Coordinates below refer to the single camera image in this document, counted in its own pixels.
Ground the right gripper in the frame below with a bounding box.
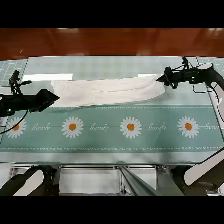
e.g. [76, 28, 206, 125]
[155, 66, 195, 90]

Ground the white garment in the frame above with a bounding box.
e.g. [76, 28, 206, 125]
[49, 73, 167, 109]

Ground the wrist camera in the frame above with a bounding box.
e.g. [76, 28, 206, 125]
[180, 55, 191, 71]
[8, 69, 33, 96]

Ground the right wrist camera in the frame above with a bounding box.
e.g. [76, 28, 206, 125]
[180, 55, 191, 71]

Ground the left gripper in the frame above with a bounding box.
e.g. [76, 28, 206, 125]
[32, 88, 61, 113]

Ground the silver frame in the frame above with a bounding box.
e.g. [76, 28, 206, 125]
[0, 162, 224, 197]

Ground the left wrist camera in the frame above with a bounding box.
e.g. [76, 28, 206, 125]
[8, 69, 33, 96]

